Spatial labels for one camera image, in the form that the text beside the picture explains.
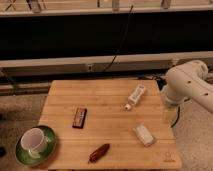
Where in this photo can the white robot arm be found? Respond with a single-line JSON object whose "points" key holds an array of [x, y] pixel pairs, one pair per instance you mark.
{"points": [[186, 81]]}

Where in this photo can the white plastic bottle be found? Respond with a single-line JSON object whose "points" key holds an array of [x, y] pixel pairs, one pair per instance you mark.
{"points": [[135, 96]]}

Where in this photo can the red brown sausage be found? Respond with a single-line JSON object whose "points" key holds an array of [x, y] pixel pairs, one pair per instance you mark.
{"points": [[98, 153]]}

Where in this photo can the white wrapped packet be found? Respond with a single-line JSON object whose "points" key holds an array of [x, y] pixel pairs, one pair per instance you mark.
{"points": [[144, 135]]}

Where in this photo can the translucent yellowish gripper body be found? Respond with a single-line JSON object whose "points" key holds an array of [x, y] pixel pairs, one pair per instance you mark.
{"points": [[170, 114]]}

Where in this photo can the red chocolate bar box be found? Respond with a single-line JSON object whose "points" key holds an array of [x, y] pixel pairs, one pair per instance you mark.
{"points": [[79, 118]]}

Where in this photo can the green saucer plate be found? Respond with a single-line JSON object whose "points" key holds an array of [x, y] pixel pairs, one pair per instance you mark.
{"points": [[23, 156]]}

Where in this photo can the white ceramic cup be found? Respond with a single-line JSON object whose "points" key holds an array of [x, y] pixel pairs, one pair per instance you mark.
{"points": [[34, 142]]}

